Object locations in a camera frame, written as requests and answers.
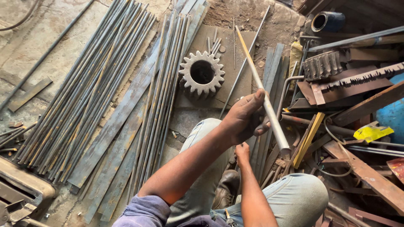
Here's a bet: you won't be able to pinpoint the person's left hand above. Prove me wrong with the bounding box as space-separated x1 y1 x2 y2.
221 88 272 146

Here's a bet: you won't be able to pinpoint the person's right hand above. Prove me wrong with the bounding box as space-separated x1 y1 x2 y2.
234 142 251 168

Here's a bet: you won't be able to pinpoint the bright round steel rod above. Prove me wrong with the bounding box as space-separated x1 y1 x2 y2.
235 25 291 155

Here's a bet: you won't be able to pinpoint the person's brown leather boot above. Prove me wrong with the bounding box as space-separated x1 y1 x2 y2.
212 170 241 210

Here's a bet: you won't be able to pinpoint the yellow painted flat bar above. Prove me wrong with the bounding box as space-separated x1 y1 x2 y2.
292 112 326 169

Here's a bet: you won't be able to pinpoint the bent grey metal tube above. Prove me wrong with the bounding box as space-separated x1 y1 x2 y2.
276 75 305 121

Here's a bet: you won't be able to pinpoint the large grey steel gear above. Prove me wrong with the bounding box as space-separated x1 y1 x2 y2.
179 50 226 100

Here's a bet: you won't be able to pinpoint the person's light blue jeans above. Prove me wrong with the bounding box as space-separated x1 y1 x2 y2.
164 118 330 227

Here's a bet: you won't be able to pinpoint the thin long steel rod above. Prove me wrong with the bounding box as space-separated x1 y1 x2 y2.
219 5 271 119

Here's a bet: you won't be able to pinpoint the group of short flat bars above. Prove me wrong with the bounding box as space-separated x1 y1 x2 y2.
249 42 290 185

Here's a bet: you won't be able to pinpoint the narrow bundle of round rods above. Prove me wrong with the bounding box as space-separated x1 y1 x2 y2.
126 11 192 204

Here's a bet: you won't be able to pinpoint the yellowish dirty cloth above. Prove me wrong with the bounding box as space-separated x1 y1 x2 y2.
288 41 304 91

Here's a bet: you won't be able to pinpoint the group of small steel pins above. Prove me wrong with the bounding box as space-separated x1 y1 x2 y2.
207 28 226 55

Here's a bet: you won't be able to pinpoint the rusty helical gear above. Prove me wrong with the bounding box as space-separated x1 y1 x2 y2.
302 50 344 81

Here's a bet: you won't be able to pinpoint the person's purple shirt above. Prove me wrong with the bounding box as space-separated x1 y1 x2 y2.
112 194 231 227

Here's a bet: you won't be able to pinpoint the heap of scrap metal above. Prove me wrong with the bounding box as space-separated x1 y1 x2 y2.
278 0 404 227

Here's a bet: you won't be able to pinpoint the group of long flat bars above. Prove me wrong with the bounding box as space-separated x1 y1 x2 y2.
67 0 211 224

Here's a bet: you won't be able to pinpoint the rusty orange angle bar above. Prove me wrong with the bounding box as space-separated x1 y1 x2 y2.
322 140 404 217

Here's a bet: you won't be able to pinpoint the yellow crumpled paper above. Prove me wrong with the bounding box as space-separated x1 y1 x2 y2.
353 125 395 143

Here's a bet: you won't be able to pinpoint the rusty serrated steel bar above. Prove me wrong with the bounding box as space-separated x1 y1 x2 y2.
311 62 404 105

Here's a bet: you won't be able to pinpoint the blue drum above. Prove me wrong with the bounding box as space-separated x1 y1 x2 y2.
376 73 404 145

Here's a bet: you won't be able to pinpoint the blue metal pipe section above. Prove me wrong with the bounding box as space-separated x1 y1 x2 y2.
311 11 346 33

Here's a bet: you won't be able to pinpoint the long grey angle bar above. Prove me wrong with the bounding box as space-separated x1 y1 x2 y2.
308 25 404 53

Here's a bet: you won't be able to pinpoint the wide bundle of round rods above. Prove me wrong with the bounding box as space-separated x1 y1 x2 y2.
13 0 157 184

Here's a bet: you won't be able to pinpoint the single long dark rod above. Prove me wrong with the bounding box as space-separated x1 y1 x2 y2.
0 0 96 111

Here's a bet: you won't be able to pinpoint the short flat steel piece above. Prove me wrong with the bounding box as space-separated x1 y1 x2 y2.
8 77 53 113

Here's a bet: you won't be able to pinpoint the grey metal machine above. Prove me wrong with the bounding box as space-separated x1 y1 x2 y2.
0 156 58 227

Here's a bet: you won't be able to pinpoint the rusty steel base plate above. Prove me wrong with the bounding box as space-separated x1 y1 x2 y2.
174 24 257 110

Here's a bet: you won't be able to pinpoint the dark cable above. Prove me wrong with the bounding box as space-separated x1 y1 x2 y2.
0 0 40 32

